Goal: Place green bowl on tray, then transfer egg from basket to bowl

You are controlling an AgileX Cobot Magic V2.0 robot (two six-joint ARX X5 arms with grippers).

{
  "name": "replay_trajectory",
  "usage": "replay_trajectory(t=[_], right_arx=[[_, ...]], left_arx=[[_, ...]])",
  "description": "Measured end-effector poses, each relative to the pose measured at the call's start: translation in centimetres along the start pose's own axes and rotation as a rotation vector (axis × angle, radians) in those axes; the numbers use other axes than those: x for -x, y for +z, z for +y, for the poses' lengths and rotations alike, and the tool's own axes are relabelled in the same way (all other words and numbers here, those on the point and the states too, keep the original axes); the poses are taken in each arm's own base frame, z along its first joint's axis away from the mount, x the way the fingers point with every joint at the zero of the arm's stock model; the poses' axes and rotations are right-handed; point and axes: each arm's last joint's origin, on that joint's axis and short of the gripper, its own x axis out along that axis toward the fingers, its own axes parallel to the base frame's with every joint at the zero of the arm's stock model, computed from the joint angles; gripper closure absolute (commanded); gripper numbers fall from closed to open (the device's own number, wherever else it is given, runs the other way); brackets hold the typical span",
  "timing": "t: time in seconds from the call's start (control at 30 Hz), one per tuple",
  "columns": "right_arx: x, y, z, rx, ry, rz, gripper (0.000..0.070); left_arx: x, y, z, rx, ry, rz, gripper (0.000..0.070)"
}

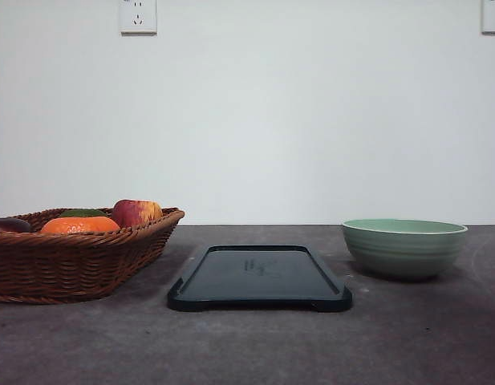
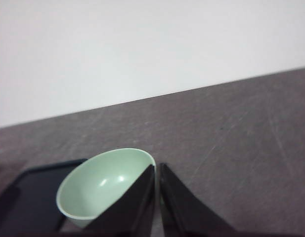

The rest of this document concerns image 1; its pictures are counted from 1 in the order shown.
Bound green avocado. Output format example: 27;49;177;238
60;209;109;217

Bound white wall socket right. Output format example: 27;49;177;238
481;0;495;35

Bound dark purple red fruit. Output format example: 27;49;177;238
0;217;34;233

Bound white wall socket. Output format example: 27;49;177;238
481;0;495;35
119;0;158;38

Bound red yellow apple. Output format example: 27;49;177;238
112;199;163;228

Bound brown wicker basket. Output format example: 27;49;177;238
0;208;185;304

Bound light green bowl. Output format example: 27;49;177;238
343;218;467;278

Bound orange mandarin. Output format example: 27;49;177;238
41;217;121;233

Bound white wall socket left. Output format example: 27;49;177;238
119;0;158;38

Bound dark rectangular tray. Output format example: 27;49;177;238
168;245;353;312

